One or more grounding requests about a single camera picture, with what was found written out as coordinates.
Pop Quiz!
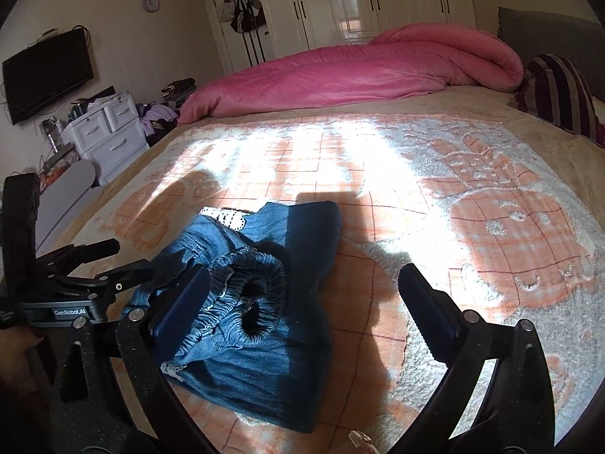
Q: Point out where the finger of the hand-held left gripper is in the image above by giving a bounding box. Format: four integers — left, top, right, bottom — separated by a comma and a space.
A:
35, 239, 122, 271
57, 267, 158, 304

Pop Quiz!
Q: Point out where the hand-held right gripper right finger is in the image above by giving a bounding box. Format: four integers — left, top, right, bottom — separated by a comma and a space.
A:
391, 262, 556, 454

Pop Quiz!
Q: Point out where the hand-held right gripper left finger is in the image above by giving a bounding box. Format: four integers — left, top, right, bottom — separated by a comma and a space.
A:
50, 265, 219, 454

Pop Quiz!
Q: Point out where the blue denim skirt with lace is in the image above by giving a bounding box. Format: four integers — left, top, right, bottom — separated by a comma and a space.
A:
122, 201, 342, 434

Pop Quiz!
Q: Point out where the person's left hand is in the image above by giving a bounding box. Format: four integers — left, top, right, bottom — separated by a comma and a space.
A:
0, 326, 48, 391

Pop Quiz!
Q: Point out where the person's right hand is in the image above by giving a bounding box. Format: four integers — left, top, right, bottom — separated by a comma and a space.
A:
348, 429, 380, 454

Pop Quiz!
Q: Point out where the grey oval board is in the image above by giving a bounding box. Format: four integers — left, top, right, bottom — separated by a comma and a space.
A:
34, 158, 98, 249

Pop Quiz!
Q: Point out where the white plastic drawer unit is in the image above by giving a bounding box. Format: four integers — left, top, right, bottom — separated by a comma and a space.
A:
61, 92, 150, 186

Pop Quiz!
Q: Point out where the peach and white printed blanket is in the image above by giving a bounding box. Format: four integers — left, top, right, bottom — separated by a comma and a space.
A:
28, 82, 605, 454

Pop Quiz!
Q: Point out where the purple clothes pile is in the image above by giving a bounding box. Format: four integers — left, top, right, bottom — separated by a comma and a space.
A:
136, 101, 181, 147

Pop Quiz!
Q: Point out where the dark clothes pile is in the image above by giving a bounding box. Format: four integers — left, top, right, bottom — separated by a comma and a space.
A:
160, 78, 197, 103

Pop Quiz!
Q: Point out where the pink duvet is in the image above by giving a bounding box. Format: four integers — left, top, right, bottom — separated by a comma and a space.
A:
178, 23, 525, 126

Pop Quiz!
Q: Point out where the white room door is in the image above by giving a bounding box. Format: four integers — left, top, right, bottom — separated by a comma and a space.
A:
202, 0, 279, 77

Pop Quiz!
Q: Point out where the striped purple pillow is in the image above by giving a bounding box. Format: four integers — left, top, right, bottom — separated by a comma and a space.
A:
514, 53, 605, 146

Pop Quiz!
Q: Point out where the black striped hanging bag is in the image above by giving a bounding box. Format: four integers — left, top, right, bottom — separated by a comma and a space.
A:
230, 0, 257, 35

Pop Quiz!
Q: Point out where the grey upholstered headboard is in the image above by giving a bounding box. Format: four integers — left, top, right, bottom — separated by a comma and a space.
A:
496, 6, 605, 105

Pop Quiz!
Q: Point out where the white wardrobe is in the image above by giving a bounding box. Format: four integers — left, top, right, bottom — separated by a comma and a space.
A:
250, 0, 478, 64

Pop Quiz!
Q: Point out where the black wall television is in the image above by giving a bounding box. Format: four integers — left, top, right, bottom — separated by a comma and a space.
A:
2, 28, 94, 126

